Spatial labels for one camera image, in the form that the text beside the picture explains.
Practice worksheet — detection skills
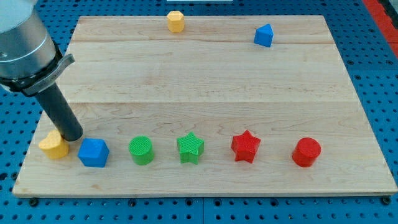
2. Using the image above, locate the wooden board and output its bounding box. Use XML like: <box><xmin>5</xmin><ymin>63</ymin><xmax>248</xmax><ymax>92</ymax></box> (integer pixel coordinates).
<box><xmin>12</xmin><ymin>16</ymin><xmax>397</xmax><ymax>198</ymax></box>

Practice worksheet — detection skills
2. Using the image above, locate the red star block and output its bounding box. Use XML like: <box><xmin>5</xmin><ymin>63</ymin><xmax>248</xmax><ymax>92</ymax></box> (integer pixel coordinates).
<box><xmin>231</xmin><ymin>130</ymin><xmax>261</xmax><ymax>163</ymax></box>

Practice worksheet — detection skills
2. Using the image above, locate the green star block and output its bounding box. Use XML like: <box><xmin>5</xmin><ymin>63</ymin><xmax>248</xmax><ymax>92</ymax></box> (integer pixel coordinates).
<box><xmin>177</xmin><ymin>132</ymin><xmax>205</xmax><ymax>165</ymax></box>

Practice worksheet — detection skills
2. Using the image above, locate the yellow heart block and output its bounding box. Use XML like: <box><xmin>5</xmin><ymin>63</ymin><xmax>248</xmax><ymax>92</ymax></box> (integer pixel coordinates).
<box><xmin>39</xmin><ymin>129</ymin><xmax>69</xmax><ymax>159</ymax></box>

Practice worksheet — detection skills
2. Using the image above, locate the red strip at table edge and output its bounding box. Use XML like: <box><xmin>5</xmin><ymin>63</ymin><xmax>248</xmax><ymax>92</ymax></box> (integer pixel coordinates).
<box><xmin>363</xmin><ymin>0</ymin><xmax>397</xmax><ymax>57</ymax></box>

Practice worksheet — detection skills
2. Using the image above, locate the yellow hexagon block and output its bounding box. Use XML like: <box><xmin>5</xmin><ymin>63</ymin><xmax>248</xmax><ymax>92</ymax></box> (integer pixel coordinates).
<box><xmin>167</xmin><ymin>11</ymin><xmax>185</xmax><ymax>33</ymax></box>

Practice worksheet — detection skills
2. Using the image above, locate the red cylinder block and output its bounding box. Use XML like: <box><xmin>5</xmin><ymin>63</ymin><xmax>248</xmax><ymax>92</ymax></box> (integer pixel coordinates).
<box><xmin>292</xmin><ymin>138</ymin><xmax>322</xmax><ymax>167</ymax></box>

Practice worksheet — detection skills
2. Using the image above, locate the blue triangle block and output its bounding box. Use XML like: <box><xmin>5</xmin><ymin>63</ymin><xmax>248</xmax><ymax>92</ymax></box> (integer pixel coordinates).
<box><xmin>254</xmin><ymin>24</ymin><xmax>274</xmax><ymax>47</ymax></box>

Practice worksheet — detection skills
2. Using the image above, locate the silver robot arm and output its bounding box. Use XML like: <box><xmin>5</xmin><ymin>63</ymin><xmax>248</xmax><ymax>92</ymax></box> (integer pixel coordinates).
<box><xmin>1</xmin><ymin>0</ymin><xmax>83</xmax><ymax>141</ymax></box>

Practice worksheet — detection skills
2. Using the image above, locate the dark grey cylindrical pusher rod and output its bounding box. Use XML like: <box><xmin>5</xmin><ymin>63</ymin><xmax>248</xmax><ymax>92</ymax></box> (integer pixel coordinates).
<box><xmin>35</xmin><ymin>83</ymin><xmax>83</xmax><ymax>141</ymax></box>

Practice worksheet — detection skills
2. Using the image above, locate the blue pentagon block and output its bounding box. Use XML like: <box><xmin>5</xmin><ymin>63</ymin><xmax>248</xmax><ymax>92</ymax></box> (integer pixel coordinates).
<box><xmin>78</xmin><ymin>138</ymin><xmax>109</xmax><ymax>167</ymax></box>

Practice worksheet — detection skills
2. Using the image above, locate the green cylinder block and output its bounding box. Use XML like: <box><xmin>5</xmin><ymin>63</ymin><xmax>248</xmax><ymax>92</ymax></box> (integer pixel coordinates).
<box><xmin>129</xmin><ymin>136</ymin><xmax>154</xmax><ymax>166</ymax></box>

